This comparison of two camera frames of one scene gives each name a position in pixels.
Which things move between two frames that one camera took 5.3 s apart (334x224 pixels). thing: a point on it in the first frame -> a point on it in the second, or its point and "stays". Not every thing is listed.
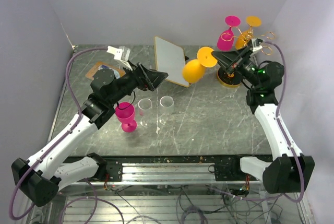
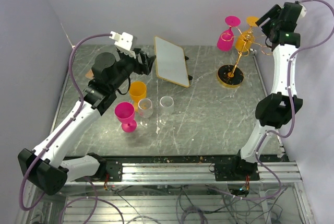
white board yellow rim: (169, 58) stays
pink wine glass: (126, 116) stays
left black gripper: (146, 78) -> (146, 66)
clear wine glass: (166, 105) stays
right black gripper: (227, 59) -> (274, 10)
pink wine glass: (225, 40) stays
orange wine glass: (193, 70) -> (137, 91)
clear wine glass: (144, 106) stays
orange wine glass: (243, 37) stays
